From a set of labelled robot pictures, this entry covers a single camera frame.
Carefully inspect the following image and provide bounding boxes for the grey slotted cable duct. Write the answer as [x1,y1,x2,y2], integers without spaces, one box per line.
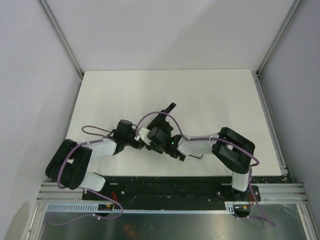
[46,202,240,214]

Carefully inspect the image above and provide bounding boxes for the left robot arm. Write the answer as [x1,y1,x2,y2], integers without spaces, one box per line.
[45,119,145,192]

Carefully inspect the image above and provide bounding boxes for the left aluminium frame post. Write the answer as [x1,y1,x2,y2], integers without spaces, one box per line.
[36,0,85,78]

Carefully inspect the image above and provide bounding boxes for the aluminium frame post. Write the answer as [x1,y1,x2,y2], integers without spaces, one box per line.
[256,0,305,76]
[36,0,85,78]

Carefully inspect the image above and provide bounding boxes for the right aluminium frame post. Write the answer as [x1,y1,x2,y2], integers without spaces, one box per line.
[256,0,305,76]

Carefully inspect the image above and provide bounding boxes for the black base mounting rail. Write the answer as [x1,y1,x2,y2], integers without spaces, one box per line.
[51,175,288,211]

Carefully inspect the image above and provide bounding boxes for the black folding umbrella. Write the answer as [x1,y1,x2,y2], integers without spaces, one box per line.
[147,102,176,134]

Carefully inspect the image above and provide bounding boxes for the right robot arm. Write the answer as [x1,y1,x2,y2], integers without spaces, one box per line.
[138,127,256,193]

